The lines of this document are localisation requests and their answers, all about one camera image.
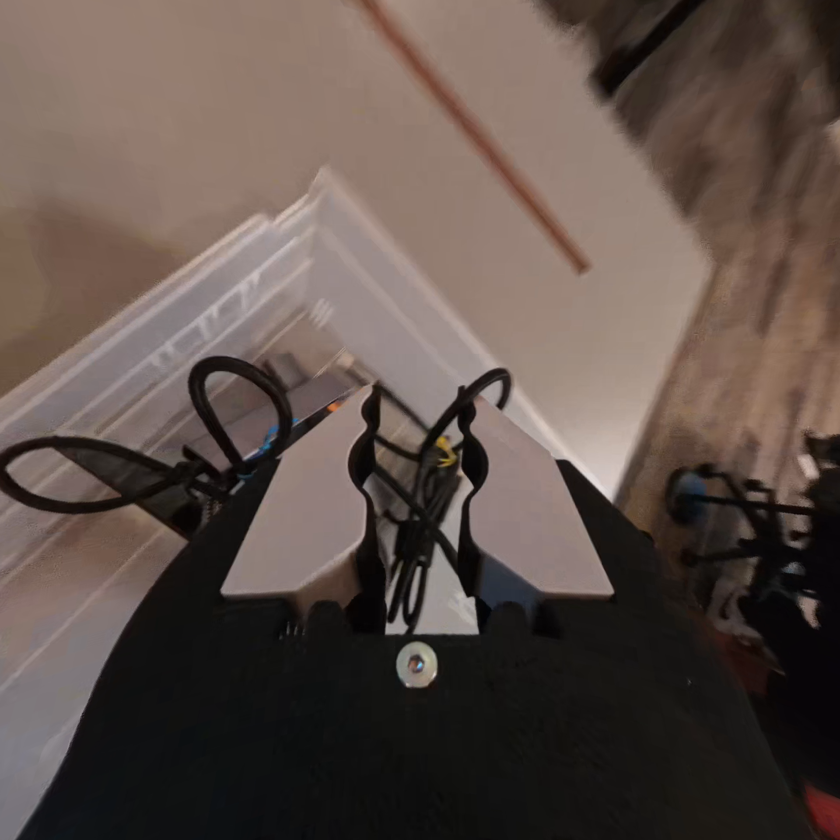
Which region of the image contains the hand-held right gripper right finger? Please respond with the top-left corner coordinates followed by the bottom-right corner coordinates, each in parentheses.
top-left (456, 387), bottom-right (616, 636)

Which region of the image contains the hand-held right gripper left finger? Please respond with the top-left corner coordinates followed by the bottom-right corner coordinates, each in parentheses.
top-left (220, 386), bottom-right (388, 636)

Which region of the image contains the black usb-c cable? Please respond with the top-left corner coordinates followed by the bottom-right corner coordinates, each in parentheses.
top-left (374, 367), bottom-right (513, 624)

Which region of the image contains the thick black braided cable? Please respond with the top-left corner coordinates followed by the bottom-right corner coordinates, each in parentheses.
top-left (0, 356), bottom-right (294, 526)

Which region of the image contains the clear plastic bin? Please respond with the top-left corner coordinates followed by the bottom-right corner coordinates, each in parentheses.
top-left (0, 167), bottom-right (581, 723)

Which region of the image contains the black office chair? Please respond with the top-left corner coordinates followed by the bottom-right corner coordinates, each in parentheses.
top-left (666, 430), bottom-right (840, 631)

